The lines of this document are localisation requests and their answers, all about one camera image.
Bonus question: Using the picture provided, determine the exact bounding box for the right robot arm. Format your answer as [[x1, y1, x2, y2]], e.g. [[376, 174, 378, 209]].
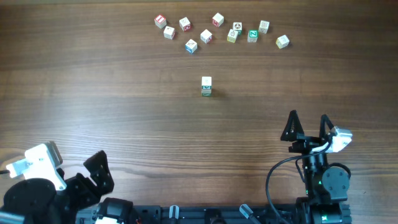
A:
[[280, 110, 353, 223]]

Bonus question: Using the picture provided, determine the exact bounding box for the block with red side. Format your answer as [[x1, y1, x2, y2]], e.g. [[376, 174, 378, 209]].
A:
[[179, 17, 192, 32]]

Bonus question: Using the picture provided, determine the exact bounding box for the green X letter block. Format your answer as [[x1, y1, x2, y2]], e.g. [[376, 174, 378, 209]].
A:
[[201, 89, 211, 96]]

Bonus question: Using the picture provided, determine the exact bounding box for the plain top block left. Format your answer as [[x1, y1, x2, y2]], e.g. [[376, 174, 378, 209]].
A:
[[164, 26, 175, 40]]

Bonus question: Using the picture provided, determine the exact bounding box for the yellow wooden block far right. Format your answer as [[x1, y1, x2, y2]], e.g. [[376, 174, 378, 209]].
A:
[[275, 35, 290, 49]]

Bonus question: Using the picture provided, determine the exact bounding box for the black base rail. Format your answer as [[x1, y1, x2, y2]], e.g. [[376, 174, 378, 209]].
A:
[[74, 203, 352, 224]]

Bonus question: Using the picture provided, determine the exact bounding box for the green Z letter block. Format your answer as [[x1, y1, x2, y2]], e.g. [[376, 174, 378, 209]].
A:
[[248, 30, 259, 43]]

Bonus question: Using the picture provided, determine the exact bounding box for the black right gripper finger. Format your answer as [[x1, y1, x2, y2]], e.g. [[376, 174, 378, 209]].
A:
[[319, 114, 334, 139], [280, 110, 305, 142]]

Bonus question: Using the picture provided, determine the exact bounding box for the block with dark picture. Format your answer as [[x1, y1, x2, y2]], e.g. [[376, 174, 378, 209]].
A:
[[233, 22, 243, 35]]

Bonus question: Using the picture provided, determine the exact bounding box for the white block red corner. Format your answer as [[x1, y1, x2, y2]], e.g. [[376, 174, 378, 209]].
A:
[[200, 29, 212, 44]]

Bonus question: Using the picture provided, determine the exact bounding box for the black right camera cable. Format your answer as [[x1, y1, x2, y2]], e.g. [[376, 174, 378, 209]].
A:
[[265, 141, 332, 224]]

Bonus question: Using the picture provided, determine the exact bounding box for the red I letter block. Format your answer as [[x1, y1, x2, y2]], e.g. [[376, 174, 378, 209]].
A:
[[154, 14, 167, 29]]

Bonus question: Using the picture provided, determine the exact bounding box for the red-sided block top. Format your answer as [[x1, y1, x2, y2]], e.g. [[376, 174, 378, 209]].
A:
[[212, 12, 224, 27]]

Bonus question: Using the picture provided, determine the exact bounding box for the yellow-sided wooden block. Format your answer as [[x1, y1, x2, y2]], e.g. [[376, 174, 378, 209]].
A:
[[227, 29, 239, 43]]

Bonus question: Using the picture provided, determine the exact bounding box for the plain wooden block right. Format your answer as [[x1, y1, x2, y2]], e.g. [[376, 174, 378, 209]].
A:
[[258, 20, 270, 34]]

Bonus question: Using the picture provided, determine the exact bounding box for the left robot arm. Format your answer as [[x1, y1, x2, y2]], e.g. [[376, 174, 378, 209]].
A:
[[1, 151, 141, 223]]

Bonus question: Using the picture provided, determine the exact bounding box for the blue-sided wooden block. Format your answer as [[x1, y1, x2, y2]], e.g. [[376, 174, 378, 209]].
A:
[[185, 39, 198, 54]]

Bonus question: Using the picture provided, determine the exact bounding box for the wooden block green side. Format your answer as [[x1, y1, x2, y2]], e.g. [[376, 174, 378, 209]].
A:
[[201, 77, 212, 90]]

